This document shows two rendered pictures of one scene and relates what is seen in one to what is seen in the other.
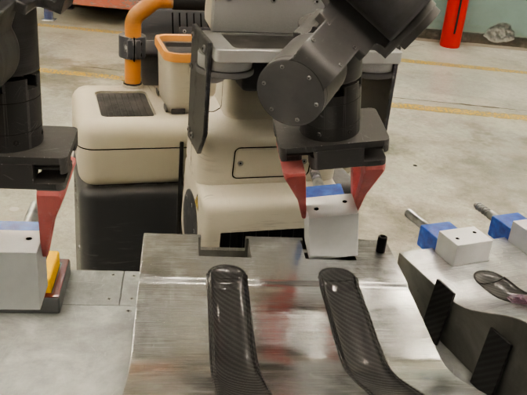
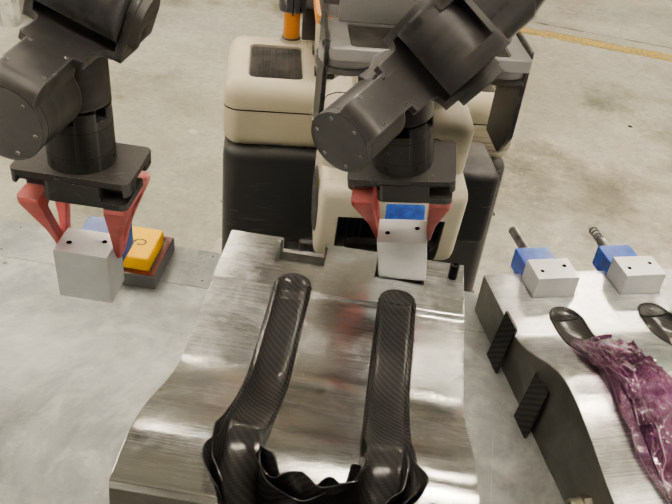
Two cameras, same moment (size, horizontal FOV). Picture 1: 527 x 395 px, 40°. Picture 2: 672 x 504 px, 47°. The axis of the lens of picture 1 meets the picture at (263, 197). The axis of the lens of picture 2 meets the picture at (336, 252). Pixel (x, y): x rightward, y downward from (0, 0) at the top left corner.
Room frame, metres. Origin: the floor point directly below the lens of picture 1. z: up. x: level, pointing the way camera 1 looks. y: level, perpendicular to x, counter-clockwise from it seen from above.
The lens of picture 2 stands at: (-0.01, -0.13, 1.40)
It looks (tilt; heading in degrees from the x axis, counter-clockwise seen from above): 37 degrees down; 11
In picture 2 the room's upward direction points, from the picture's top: 7 degrees clockwise
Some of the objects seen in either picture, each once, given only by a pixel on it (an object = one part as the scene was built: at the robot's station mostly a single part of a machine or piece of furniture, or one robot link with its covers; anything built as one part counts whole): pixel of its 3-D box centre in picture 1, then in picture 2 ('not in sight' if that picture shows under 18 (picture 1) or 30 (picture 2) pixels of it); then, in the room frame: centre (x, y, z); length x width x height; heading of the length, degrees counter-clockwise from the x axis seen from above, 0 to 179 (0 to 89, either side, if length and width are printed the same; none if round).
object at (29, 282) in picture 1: (23, 240); (108, 235); (0.54, 0.20, 0.94); 0.13 x 0.05 x 0.05; 8
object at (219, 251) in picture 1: (223, 261); (300, 265); (0.65, 0.04, 0.87); 0.05 x 0.05 x 0.04; 8
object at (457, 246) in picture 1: (437, 236); (532, 261); (0.78, -0.22, 0.86); 0.13 x 0.05 x 0.05; 25
